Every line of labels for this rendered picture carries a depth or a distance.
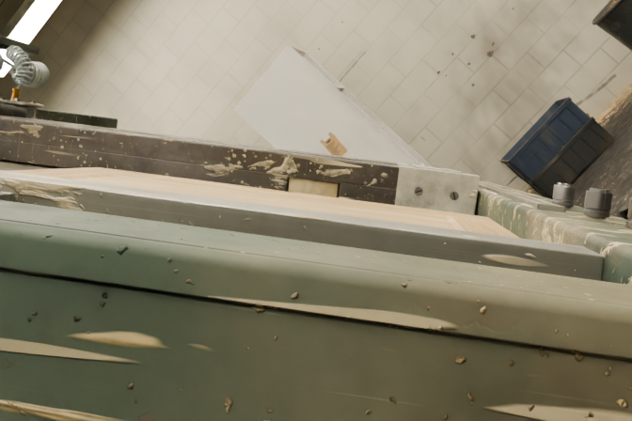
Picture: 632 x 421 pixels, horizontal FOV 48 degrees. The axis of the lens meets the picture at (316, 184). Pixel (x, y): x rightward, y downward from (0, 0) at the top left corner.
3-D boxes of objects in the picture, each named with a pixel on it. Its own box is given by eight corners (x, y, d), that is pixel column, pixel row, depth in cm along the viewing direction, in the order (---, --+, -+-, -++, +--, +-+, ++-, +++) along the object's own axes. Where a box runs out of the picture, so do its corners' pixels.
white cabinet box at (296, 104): (519, 254, 466) (288, 44, 476) (457, 316, 477) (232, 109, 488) (510, 237, 526) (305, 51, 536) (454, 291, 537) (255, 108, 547)
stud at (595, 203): (612, 221, 69) (616, 191, 69) (586, 218, 69) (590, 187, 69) (605, 219, 72) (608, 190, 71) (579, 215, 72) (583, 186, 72)
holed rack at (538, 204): (565, 212, 75) (566, 207, 75) (536, 209, 76) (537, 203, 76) (446, 173, 239) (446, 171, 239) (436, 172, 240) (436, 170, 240)
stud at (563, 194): (575, 210, 83) (578, 185, 83) (553, 208, 83) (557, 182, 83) (570, 209, 85) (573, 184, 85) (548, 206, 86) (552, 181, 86)
